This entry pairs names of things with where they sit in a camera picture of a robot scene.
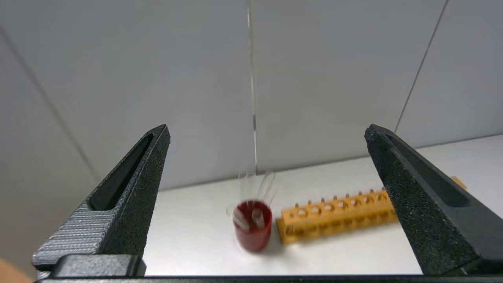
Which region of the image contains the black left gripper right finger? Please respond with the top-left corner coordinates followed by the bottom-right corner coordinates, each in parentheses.
top-left (364, 124), bottom-right (503, 276)

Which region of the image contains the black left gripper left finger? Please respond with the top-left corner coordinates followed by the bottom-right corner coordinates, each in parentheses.
top-left (32, 124), bottom-right (171, 276)

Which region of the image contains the test tube with blue pigment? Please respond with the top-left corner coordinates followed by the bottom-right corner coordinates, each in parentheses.
top-left (251, 173), bottom-right (266, 229)

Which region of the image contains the wooden test tube rack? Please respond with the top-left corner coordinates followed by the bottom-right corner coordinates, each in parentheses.
top-left (276, 176), bottom-right (468, 245)

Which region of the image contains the dark red cup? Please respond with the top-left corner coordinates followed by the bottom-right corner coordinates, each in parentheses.
top-left (233, 200), bottom-right (273, 253)

